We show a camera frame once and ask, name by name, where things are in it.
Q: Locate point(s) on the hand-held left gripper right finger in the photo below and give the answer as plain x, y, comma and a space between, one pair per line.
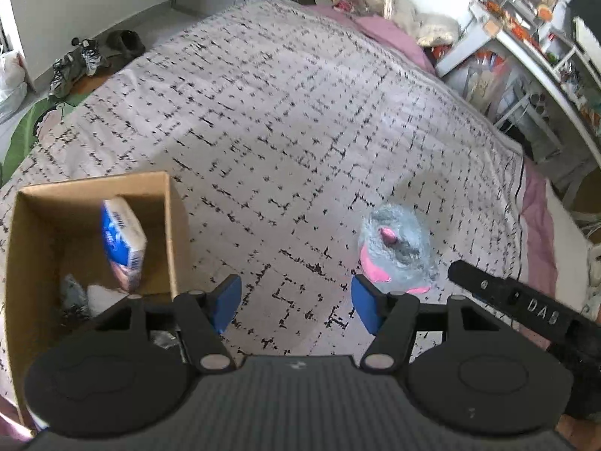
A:
366, 303

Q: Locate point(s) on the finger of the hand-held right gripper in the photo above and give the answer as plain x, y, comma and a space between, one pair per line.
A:
474, 279

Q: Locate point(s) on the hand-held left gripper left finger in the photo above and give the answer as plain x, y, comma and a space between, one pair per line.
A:
227, 300

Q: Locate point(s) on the grey pink plush toy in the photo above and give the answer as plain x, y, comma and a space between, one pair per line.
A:
394, 244

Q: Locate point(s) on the blue white tissue packet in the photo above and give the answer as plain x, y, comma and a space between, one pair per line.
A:
124, 244

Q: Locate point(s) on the black cloth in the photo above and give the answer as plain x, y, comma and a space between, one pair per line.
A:
73, 298

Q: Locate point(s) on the brown cardboard box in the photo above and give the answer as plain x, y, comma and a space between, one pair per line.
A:
61, 206

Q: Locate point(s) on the white duvet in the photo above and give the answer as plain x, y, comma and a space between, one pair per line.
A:
568, 235

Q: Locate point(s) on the white black patterned blanket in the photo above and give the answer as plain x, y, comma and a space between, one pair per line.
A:
281, 127

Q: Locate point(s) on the printed bag under desk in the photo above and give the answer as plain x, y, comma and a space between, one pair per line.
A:
486, 82

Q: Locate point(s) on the white desk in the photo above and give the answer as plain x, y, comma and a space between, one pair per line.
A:
540, 68

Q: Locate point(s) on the white stuffed bag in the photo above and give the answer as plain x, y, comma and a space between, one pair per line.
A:
439, 30

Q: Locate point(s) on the white keyboard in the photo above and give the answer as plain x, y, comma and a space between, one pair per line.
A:
589, 40

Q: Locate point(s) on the green cartoon floor mat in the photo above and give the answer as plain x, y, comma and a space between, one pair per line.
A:
28, 122

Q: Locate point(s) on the dark slipper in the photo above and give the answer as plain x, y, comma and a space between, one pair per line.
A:
134, 44
115, 42

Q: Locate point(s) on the grey black sneaker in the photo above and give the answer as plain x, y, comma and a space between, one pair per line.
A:
63, 75
90, 56

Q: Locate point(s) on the large white plastic bag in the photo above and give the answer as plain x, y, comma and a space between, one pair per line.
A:
11, 84

